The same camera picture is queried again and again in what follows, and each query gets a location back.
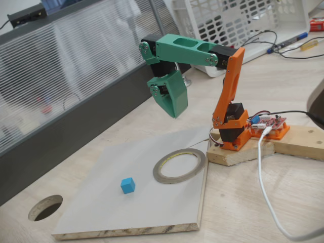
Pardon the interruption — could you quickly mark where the blue cube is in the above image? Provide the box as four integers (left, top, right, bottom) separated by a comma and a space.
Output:
120, 177, 136, 195

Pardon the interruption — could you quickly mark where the metal partition clamp foot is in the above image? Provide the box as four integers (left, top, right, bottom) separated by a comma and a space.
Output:
182, 73, 193, 88

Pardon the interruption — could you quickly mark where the light wooden base block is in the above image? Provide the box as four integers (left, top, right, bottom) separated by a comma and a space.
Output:
206, 130, 276, 167

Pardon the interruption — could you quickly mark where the grey frosted desk partition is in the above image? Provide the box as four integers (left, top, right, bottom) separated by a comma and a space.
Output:
0, 0, 193, 207

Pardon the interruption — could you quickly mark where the white perforated plastic basket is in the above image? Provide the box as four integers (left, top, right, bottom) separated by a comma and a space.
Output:
172, 0, 311, 78

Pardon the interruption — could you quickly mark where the red controller circuit board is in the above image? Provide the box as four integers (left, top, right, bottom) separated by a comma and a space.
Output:
249, 115, 288, 130

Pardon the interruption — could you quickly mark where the orange circuit board holder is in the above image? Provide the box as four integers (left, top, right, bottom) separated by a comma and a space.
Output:
249, 121, 291, 140

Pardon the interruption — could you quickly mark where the white laminated chipboard panel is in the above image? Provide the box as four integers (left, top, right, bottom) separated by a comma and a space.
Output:
51, 126, 211, 240

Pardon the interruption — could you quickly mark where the blue marker pen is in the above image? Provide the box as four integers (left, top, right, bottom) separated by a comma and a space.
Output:
267, 32, 309, 55

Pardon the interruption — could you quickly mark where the long wooden base block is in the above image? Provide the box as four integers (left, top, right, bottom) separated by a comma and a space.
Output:
260, 123, 324, 161

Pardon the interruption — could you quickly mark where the black box on partition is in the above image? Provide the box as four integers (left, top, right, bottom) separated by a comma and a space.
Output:
7, 3, 48, 28

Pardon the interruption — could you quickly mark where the red small box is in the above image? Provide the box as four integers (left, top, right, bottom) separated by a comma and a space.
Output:
309, 19, 324, 32

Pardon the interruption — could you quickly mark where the red white black servo cable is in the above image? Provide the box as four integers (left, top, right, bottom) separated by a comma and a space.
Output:
207, 126, 225, 148

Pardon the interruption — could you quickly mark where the grey tape ring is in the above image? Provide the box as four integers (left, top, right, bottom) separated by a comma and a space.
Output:
152, 148, 207, 185

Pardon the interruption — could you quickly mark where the white usb cable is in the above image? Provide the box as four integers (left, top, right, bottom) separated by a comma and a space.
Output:
257, 126, 324, 241

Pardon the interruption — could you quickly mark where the thin black desk cable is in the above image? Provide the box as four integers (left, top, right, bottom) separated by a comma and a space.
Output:
275, 37, 324, 60
239, 30, 278, 49

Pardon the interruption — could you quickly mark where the black power cable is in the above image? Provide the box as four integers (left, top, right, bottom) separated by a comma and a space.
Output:
272, 109, 324, 125

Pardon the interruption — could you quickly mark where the yellow handled screwdriver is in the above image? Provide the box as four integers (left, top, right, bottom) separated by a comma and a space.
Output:
300, 39, 320, 52

